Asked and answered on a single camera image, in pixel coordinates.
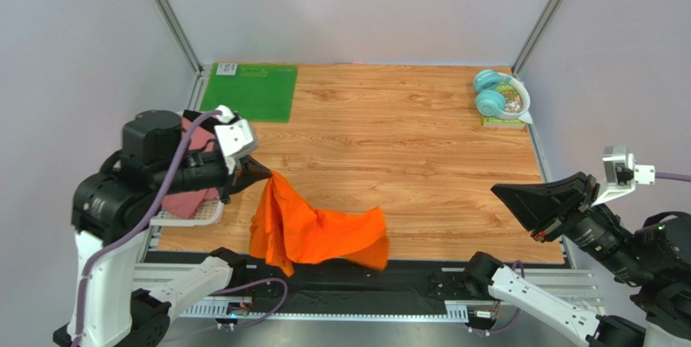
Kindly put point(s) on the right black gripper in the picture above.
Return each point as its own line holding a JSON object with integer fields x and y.
{"x": 565, "y": 216}

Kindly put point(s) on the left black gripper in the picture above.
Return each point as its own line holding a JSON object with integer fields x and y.
{"x": 251, "y": 171}

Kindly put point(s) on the orange t shirt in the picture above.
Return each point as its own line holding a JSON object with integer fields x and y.
{"x": 287, "y": 230}

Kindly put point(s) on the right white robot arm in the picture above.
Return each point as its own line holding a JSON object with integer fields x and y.
{"x": 655, "y": 260}

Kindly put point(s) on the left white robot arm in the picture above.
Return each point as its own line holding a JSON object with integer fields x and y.
{"x": 112, "y": 217}

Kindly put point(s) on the pink t shirt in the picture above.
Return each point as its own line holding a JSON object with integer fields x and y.
{"x": 186, "y": 195}

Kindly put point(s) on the black t shirt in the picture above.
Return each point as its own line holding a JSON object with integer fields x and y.
{"x": 190, "y": 115}

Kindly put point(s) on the green cutting mat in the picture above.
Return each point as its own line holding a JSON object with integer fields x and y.
{"x": 258, "y": 92}

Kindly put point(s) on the colourful book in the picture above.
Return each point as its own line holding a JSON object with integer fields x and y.
{"x": 510, "y": 103}

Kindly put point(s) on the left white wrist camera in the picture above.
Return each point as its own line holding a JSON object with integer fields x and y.
{"x": 236, "y": 136}

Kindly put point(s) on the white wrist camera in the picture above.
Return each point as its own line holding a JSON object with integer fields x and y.
{"x": 623, "y": 174}
{"x": 236, "y": 136}

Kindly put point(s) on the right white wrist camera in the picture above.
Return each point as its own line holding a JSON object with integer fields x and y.
{"x": 623, "y": 174}

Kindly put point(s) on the aluminium frame rail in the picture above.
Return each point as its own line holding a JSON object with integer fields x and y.
{"x": 235, "y": 306}

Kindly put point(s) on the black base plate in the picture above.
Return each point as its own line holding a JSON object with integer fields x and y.
{"x": 339, "y": 287}

